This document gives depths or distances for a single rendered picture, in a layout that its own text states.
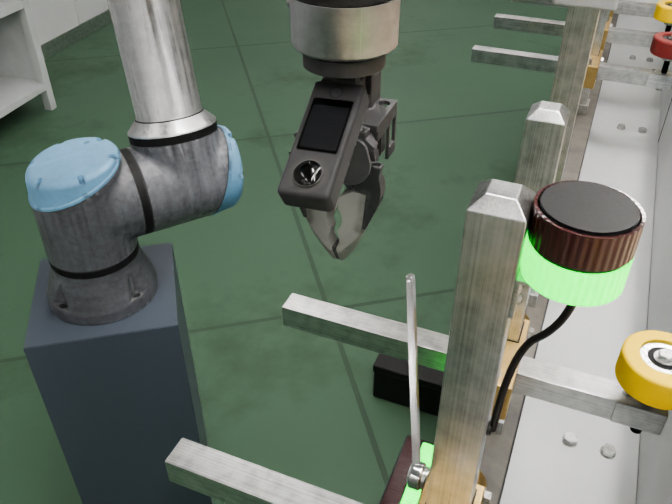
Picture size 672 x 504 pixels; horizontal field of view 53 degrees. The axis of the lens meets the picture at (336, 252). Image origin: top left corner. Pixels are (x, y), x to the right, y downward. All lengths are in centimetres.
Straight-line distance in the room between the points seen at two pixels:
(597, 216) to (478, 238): 7
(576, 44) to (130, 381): 90
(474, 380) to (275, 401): 138
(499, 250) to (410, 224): 207
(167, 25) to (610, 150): 108
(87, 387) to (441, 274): 131
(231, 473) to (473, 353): 28
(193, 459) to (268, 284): 157
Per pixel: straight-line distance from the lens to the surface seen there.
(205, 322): 208
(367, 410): 181
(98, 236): 114
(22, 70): 363
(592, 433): 104
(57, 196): 110
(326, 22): 54
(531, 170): 66
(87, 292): 120
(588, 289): 40
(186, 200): 115
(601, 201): 41
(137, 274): 121
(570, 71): 90
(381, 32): 56
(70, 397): 130
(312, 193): 53
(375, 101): 64
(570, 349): 114
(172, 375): 127
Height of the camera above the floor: 138
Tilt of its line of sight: 37 degrees down
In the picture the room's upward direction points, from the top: straight up
